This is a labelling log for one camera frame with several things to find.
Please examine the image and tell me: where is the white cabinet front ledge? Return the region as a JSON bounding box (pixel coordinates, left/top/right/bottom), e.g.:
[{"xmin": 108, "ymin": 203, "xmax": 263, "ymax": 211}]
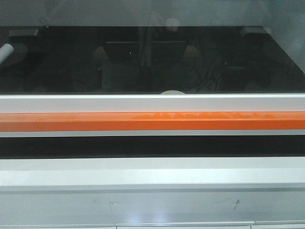
[{"xmin": 0, "ymin": 157, "xmax": 305, "ymax": 229}]

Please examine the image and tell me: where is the glass jar with cream lid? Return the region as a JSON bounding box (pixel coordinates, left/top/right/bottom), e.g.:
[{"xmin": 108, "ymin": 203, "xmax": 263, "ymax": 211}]
[{"xmin": 161, "ymin": 90, "xmax": 184, "ymax": 95}]

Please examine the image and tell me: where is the glass sash with orange handle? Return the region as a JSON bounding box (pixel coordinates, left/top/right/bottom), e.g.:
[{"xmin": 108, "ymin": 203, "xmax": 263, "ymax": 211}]
[{"xmin": 0, "ymin": 0, "xmax": 305, "ymax": 138}]

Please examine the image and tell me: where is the rolled white dark poster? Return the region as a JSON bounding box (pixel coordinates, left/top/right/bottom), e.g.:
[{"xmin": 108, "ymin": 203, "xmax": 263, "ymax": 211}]
[{"xmin": 0, "ymin": 43, "xmax": 14, "ymax": 64}]

